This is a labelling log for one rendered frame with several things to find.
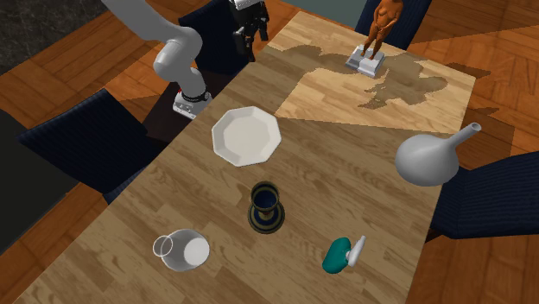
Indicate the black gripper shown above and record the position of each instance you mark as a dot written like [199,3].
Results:
[248,19]

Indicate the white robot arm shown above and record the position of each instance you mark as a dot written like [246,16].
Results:
[177,46]

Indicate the dark blue chair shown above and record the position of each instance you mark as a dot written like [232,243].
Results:
[492,198]
[406,25]
[210,38]
[92,139]

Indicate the white octagonal plate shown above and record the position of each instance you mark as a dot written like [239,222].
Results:
[246,135]

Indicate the dark robot stand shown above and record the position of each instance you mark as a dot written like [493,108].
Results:
[164,120]

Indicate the orange human figure statue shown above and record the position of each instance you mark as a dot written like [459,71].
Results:
[381,25]

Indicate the wooden dining table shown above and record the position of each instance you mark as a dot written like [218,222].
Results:
[328,168]

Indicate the dark blue gold vase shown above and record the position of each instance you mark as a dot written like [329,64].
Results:
[265,210]

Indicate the grey round long-necked vase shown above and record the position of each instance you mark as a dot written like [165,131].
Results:
[425,158]

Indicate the clear glass flask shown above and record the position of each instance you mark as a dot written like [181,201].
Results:
[185,250]

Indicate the teal spray bottle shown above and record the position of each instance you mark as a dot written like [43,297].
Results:
[337,256]

